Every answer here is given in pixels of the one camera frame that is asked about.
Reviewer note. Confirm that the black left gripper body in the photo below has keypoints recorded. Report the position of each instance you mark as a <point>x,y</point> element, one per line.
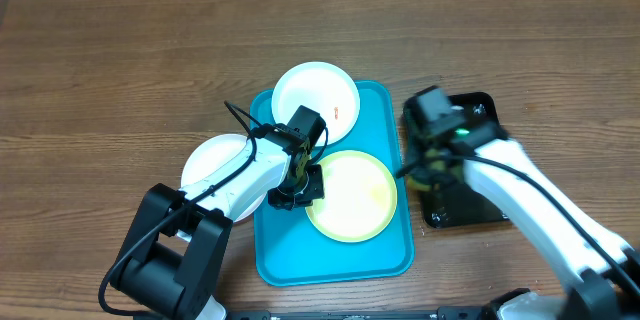
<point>293,193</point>

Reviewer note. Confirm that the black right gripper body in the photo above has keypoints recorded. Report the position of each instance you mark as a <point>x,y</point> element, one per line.
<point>435,177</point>

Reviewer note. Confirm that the yellow green sponge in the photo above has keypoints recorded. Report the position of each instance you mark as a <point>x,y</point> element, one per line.
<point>434,176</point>

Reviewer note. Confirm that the yellow plate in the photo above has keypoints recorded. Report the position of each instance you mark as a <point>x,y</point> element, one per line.
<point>360,197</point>

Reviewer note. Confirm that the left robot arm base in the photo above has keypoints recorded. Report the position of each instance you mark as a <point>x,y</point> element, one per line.
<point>172,255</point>

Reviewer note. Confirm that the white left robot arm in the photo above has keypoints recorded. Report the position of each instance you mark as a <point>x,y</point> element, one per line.
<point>277,167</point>

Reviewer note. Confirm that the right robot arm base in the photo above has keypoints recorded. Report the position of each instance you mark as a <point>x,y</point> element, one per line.
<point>593,299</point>

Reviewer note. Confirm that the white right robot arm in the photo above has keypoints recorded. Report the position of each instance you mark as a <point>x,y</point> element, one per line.
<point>496,166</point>

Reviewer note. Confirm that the black water tray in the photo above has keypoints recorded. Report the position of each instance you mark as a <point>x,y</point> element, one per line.
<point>460,205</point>

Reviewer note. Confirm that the teal plastic tray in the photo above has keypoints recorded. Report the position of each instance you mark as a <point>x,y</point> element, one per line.
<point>290,250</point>

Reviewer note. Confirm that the white plate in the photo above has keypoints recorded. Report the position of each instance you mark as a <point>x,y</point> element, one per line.
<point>323,88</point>

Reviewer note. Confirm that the black front rail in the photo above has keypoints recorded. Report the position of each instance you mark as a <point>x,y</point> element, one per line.
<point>442,313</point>

